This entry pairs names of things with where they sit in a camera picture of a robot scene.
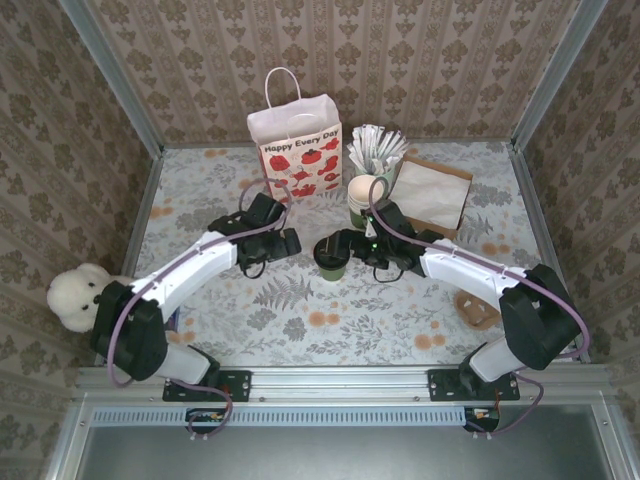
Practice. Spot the black plastic cup lid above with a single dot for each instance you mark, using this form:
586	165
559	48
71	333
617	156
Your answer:
336	262

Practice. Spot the white Happy Every Day bag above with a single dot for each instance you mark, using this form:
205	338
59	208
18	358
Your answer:
300	165

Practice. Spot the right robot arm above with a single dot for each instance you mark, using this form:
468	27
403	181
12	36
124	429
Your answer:
465	270

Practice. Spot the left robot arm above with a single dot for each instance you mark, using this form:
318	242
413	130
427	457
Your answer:
190	265

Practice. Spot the brown cardboard napkin box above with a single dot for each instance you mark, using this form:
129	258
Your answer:
457	231

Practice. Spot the white napkin stack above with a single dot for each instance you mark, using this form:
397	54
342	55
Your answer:
430	192

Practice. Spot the floral table cover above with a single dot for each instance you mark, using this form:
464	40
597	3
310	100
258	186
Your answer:
350	325

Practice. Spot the black controller board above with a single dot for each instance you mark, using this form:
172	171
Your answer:
480	424
200	424

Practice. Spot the white teddy bear plush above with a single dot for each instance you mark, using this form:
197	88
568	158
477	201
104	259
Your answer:
75	295

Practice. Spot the grey metal cabinet panel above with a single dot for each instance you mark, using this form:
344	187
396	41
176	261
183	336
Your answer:
340	455

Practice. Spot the aluminium side rail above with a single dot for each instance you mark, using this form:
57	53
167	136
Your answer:
540	225
143	210

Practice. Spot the aluminium frame post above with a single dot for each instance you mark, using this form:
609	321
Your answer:
555	75
119	85

